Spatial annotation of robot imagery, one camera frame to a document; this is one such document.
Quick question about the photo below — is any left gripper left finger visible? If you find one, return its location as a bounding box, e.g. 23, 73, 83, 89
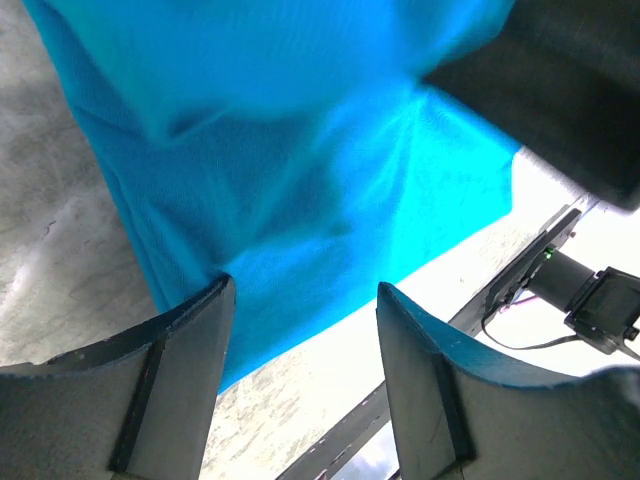
1, 275, 235, 479

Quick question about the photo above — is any blue t shirt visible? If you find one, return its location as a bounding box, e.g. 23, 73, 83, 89
26, 1, 519, 388

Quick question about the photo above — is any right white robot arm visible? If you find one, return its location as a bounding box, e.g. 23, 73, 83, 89
430, 1, 639, 354

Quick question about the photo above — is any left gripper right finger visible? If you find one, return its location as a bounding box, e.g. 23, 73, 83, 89
376, 283, 639, 479

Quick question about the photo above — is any black base beam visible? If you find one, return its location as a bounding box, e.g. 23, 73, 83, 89
278, 384, 400, 480

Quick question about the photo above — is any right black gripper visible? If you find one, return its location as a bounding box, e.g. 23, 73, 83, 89
427, 1, 639, 210

